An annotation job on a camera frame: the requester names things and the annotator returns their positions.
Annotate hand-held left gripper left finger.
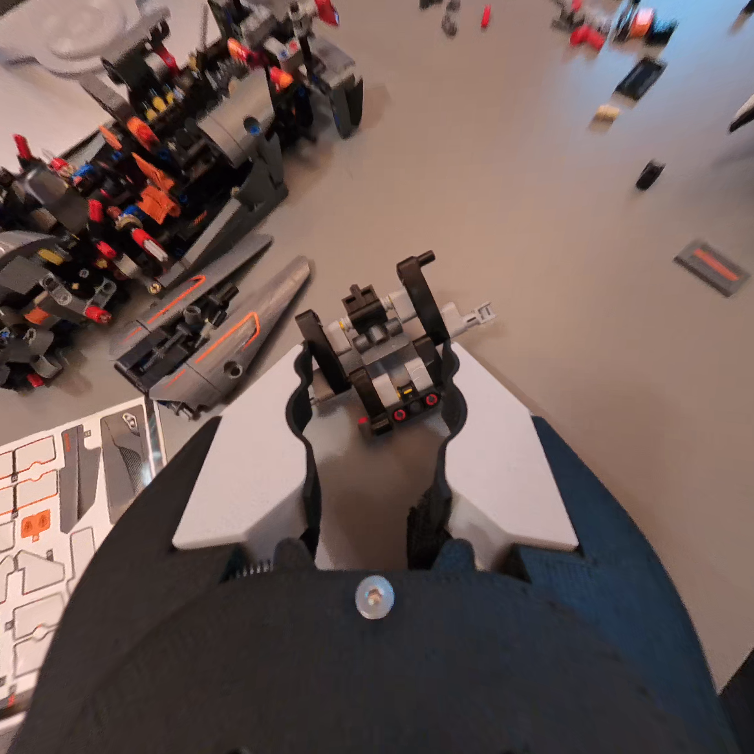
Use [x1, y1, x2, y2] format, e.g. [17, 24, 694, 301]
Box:
[172, 344, 322, 569]

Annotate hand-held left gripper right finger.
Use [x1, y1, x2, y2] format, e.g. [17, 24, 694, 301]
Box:
[406, 342, 581, 571]

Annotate small black grey lego subassembly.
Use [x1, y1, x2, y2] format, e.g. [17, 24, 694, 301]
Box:
[295, 250, 494, 438]

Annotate black flat lego plate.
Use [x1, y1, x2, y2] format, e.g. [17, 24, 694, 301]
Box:
[613, 56, 668, 101]

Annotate orange and black lego piece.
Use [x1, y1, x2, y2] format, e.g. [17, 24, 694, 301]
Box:
[613, 6, 678, 45]

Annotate grey lego tile red line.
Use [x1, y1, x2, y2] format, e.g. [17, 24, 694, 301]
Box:
[673, 238, 750, 298]

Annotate grey orange-striped lego wing panels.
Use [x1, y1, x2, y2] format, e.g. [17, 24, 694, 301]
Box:
[112, 232, 313, 422]

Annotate large lego vehicle model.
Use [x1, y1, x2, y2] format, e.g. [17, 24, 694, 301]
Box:
[0, 0, 366, 392]

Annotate white sticker sheet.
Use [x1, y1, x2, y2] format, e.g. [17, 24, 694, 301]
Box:
[0, 397, 168, 716]

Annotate white paper sheet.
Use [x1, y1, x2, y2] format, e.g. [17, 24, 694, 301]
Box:
[0, 71, 102, 161]

